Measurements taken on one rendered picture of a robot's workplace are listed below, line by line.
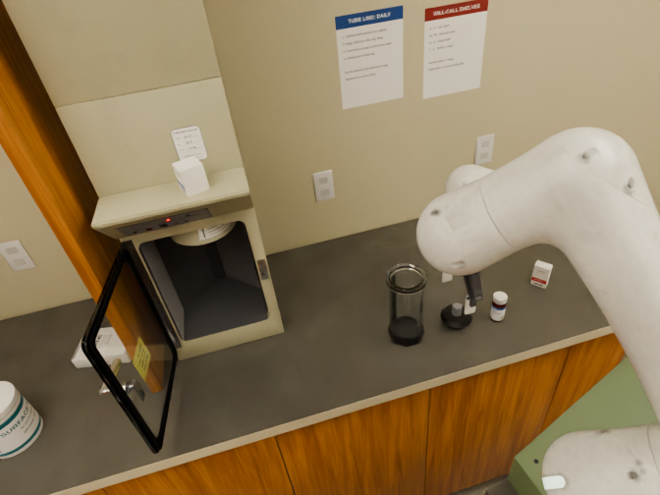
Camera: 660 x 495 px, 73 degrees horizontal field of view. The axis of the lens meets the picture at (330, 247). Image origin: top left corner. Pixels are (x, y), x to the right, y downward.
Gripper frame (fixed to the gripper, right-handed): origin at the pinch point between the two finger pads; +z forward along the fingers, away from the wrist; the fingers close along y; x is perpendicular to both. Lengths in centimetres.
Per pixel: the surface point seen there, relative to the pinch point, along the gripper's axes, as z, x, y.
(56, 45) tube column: -76, -77, -13
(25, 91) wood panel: -68, -87, -17
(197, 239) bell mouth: -28, -65, -15
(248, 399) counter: 12, -63, 7
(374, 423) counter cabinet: 29.5, -30.8, 13.7
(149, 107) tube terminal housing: -62, -65, -13
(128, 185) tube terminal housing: -47, -75, -13
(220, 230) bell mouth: -28, -59, -16
